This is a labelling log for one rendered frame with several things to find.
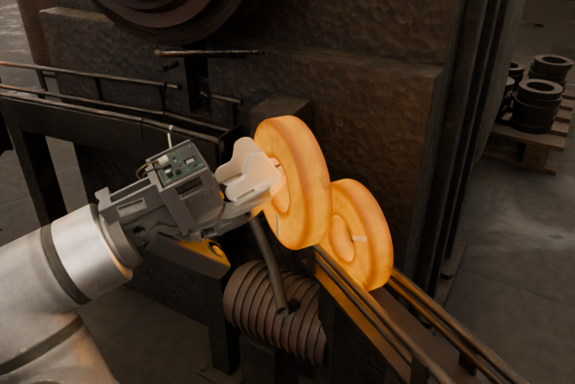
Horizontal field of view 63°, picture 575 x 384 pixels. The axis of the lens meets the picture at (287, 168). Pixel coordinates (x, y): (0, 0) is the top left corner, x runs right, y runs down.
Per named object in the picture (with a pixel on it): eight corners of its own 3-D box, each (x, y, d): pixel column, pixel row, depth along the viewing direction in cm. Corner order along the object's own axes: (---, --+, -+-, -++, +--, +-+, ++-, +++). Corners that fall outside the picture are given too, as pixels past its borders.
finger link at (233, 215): (274, 195, 50) (198, 234, 48) (277, 206, 51) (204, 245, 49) (257, 174, 54) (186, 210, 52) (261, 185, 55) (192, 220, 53)
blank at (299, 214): (273, 100, 60) (248, 104, 59) (334, 140, 47) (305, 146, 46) (277, 207, 66) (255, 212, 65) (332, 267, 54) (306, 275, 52)
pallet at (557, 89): (322, 118, 269) (324, 41, 246) (376, 77, 329) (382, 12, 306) (554, 175, 215) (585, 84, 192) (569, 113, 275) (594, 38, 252)
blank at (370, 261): (349, 280, 73) (330, 287, 72) (323, 184, 74) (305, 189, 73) (406, 292, 59) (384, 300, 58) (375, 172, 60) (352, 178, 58)
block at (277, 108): (279, 193, 101) (278, 88, 89) (312, 204, 98) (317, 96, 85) (252, 220, 93) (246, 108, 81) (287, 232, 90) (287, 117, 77)
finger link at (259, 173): (298, 137, 50) (219, 176, 48) (310, 180, 53) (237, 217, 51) (285, 126, 52) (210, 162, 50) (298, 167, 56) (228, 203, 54)
